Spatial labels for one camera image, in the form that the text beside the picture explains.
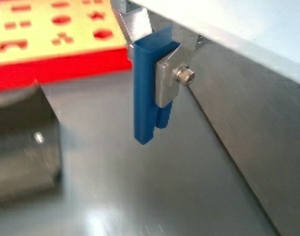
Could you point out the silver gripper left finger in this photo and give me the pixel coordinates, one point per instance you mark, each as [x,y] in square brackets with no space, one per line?
[133,21]

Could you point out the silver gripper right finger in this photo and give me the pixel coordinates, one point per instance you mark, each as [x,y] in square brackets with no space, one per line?
[171,68]

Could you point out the blue square-circle peg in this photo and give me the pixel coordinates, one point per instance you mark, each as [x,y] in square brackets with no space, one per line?
[150,49]

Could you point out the red shape-sorter board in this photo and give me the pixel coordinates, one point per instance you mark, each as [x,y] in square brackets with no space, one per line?
[58,39]

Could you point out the black curved stand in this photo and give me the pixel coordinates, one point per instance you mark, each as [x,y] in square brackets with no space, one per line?
[30,151]

